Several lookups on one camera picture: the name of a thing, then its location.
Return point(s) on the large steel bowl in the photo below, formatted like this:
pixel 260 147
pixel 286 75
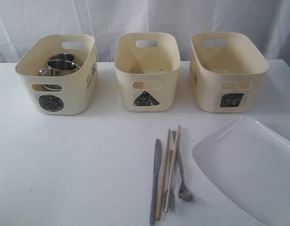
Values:
pixel 52 87

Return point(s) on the small steel cup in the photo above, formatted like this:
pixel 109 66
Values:
pixel 59 67

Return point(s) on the steel table knife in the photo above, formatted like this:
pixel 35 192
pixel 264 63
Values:
pixel 156 168

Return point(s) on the wooden chopstick left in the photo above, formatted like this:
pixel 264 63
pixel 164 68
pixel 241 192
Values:
pixel 163 176

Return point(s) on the wooden chopstick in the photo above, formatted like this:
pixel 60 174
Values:
pixel 163 176
pixel 172 170

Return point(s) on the wooden chopstick right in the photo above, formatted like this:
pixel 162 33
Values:
pixel 172 170

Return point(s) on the cream bin triangle mark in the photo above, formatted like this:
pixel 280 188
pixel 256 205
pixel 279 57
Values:
pixel 147 67

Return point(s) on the steel spoon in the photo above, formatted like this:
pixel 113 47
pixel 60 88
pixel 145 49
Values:
pixel 184 194

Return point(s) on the cream bin square mark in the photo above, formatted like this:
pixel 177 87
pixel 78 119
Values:
pixel 226 71

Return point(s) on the cream bin circle mark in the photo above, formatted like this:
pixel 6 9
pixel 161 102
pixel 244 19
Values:
pixel 77 88

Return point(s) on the steel mug in bin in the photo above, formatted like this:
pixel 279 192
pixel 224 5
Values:
pixel 63 56

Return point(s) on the white square plate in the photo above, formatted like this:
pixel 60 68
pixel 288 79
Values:
pixel 250 165

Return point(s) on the white backdrop curtain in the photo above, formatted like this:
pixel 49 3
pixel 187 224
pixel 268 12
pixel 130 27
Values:
pixel 23 22

